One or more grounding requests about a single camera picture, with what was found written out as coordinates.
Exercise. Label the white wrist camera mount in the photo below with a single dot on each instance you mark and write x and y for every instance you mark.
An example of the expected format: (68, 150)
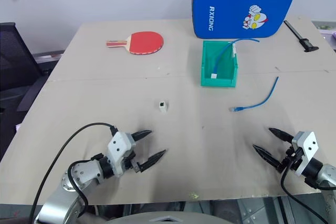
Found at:
(118, 148)
(308, 145)

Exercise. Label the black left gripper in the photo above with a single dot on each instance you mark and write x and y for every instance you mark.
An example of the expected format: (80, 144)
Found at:
(128, 162)

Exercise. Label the small white connector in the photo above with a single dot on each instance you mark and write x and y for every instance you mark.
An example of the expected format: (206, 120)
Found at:
(162, 107)

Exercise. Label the gray metal table frame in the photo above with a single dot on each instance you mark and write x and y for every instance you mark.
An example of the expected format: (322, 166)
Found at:
(249, 208)

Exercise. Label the blue RXIONG kick pad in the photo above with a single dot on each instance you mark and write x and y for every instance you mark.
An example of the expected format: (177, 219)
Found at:
(228, 11)

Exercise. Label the gray side table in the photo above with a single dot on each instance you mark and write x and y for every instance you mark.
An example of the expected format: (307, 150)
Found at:
(328, 32)

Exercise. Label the black caliper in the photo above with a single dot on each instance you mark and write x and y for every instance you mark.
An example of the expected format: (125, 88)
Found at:
(299, 37)

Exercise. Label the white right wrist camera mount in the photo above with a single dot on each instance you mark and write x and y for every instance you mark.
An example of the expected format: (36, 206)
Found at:
(308, 145)

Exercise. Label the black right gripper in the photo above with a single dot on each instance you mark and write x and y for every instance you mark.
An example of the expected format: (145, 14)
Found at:
(291, 157)

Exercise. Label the black mesh office chair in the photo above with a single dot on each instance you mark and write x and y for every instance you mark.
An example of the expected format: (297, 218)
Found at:
(13, 51)

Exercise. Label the gray rounded robot torso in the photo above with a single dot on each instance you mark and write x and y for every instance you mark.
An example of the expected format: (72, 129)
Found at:
(170, 218)

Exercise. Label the green plastic bin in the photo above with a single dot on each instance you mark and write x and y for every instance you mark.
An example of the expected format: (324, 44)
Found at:
(218, 82)

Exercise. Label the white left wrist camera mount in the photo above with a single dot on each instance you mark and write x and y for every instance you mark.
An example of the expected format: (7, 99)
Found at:
(118, 148)

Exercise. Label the red table tennis paddle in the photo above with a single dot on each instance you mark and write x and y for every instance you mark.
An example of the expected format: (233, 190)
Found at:
(147, 41)

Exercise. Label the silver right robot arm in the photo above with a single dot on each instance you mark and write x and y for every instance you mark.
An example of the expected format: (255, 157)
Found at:
(326, 175)

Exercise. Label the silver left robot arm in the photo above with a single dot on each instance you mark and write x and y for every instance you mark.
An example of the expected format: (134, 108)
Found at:
(78, 174)

